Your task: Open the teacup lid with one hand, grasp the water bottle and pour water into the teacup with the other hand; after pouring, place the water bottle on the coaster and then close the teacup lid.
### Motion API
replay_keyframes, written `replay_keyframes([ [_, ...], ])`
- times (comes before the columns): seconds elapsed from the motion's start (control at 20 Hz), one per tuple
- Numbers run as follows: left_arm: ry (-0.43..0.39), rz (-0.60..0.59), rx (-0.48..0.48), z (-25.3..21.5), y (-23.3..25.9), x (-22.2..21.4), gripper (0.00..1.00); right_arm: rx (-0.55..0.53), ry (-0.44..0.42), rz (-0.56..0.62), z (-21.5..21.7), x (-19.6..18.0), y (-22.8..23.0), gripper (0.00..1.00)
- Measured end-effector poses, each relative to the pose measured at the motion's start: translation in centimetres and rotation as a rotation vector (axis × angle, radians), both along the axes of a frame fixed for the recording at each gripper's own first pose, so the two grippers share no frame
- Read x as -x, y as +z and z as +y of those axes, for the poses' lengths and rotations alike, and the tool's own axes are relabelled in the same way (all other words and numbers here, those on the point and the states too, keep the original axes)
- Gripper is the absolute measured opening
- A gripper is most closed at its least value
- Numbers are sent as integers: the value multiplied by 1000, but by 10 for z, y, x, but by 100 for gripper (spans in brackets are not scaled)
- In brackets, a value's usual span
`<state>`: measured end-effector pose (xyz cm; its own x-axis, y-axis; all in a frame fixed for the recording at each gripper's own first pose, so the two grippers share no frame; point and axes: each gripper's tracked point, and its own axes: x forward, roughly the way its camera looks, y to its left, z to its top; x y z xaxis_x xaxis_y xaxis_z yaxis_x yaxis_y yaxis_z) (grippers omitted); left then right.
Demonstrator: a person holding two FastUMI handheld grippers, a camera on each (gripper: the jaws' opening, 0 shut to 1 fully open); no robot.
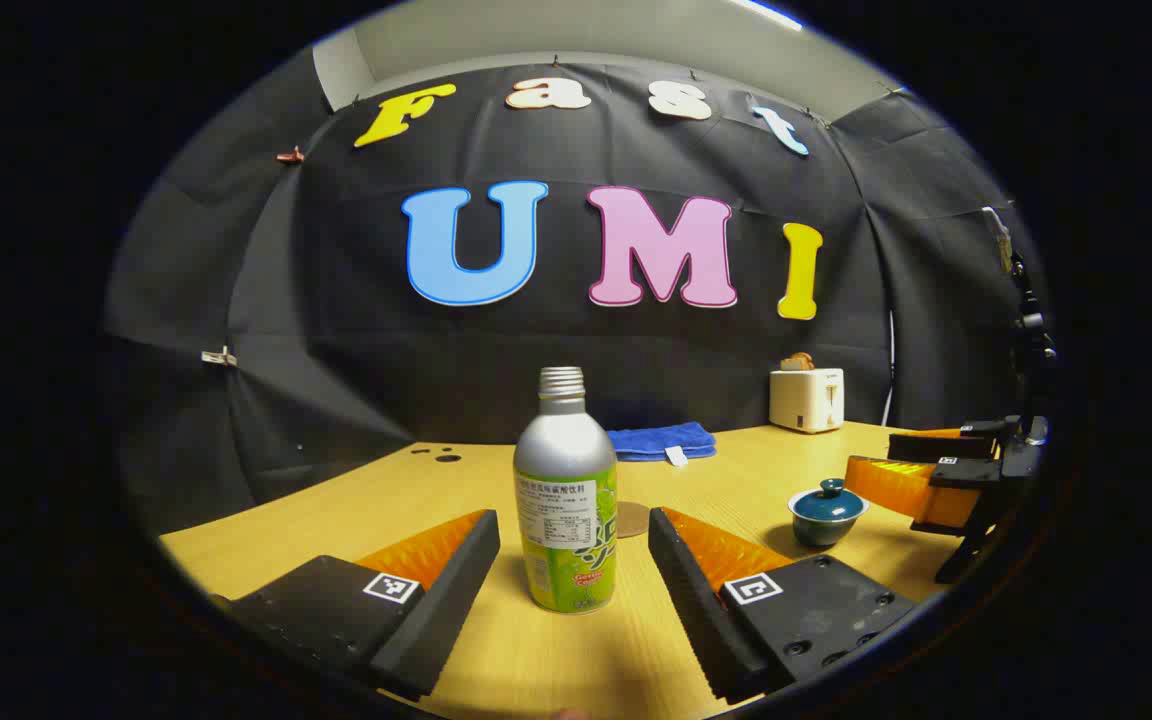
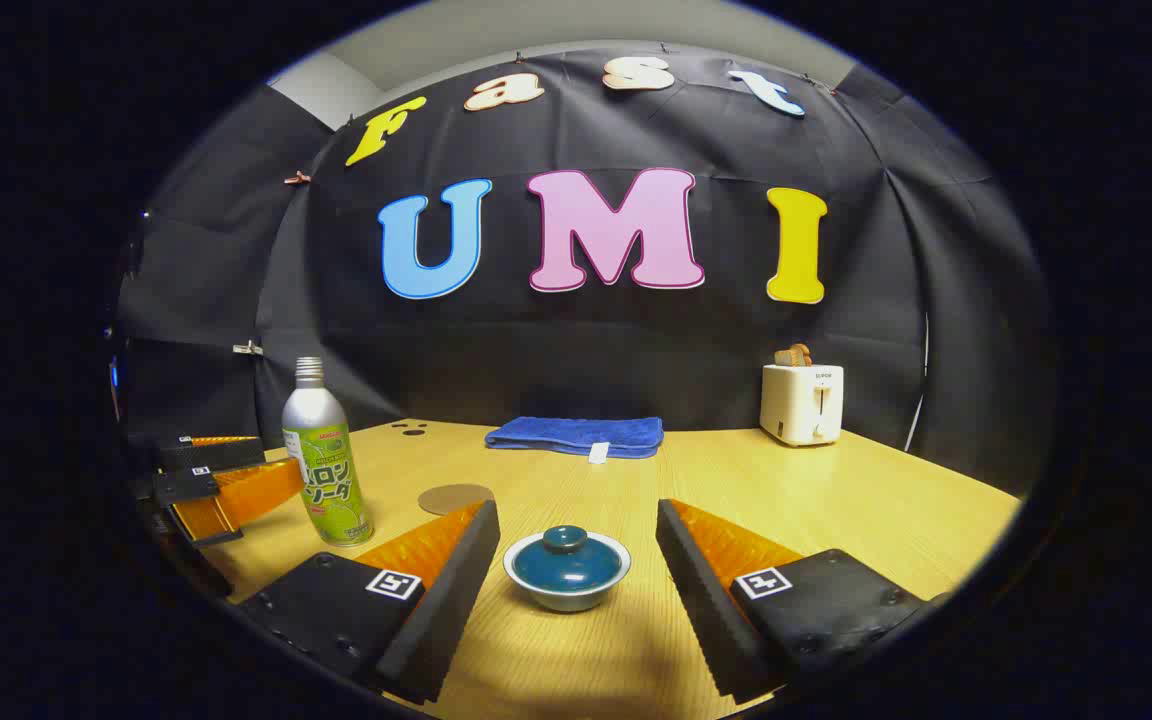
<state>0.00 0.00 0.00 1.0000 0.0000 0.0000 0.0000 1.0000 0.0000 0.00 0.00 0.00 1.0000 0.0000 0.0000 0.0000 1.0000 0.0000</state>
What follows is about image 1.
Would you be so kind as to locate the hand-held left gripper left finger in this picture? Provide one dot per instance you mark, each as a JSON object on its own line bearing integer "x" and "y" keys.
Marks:
{"x": 446, "y": 600}

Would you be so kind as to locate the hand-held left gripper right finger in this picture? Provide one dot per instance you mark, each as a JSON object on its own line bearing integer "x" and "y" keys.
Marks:
{"x": 691, "y": 600}

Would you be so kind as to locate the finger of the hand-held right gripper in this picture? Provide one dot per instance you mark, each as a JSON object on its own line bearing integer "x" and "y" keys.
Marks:
{"x": 936, "y": 447}
{"x": 896, "y": 485}

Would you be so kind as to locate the teal teacup lid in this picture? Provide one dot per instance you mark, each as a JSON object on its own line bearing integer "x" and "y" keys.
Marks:
{"x": 829, "y": 503}

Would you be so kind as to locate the round brown coaster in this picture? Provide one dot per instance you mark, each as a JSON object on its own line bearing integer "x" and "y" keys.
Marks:
{"x": 633, "y": 520}

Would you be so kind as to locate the silver green water bottle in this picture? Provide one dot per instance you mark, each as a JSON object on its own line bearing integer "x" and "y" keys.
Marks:
{"x": 566, "y": 460}

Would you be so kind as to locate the white toaster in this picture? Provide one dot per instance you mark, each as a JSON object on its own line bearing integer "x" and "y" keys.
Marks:
{"x": 801, "y": 400}

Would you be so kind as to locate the toast slice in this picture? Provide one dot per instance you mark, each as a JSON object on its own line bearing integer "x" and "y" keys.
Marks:
{"x": 798, "y": 362}

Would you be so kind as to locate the folded blue towel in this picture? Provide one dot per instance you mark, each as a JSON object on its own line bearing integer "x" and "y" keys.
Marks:
{"x": 661, "y": 440}

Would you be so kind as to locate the black backdrop cloth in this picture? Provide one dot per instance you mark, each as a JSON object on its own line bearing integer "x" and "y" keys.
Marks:
{"x": 336, "y": 350}

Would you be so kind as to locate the white clip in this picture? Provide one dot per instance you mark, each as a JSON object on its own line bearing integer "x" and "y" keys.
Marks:
{"x": 219, "y": 357}

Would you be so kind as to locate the copper clip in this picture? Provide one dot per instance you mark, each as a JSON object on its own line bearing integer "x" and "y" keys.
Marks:
{"x": 290, "y": 155}

